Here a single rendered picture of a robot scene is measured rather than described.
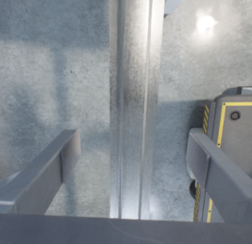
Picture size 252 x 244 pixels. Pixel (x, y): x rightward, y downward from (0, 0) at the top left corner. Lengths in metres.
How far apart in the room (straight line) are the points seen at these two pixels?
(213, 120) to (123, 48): 0.59
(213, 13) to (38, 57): 0.89
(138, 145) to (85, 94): 0.81
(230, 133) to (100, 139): 0.66
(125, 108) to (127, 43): 0.08
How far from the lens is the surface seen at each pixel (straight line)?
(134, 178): 0.27
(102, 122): 1.05
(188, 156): 0.17
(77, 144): 0.16
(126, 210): 0.31
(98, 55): 1.00
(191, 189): 1.17
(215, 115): 0.75
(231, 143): 0.82
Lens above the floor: 0.98
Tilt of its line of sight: 73 degrees down
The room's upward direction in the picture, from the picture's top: 174 degrees counter-clockwise
